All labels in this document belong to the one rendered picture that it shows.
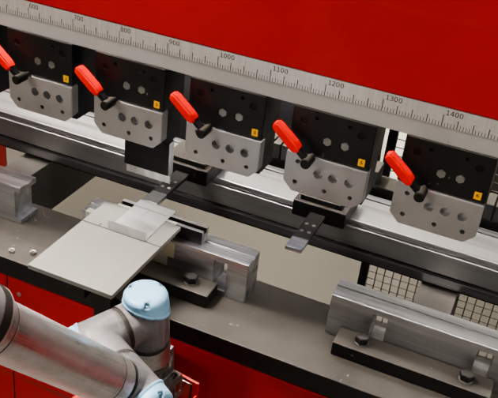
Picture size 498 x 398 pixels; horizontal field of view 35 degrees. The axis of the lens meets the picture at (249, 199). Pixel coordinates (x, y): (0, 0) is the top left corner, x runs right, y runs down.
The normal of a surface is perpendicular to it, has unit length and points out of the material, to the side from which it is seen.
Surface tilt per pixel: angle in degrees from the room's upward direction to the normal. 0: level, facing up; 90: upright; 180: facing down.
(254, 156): 90
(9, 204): 90
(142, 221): 0
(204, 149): 90
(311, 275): 0
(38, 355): 87
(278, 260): 0
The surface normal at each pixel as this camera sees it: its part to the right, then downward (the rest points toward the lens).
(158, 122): -0.40, 0.44
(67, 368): 0.68, 0.38
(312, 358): 0.10, -0.85
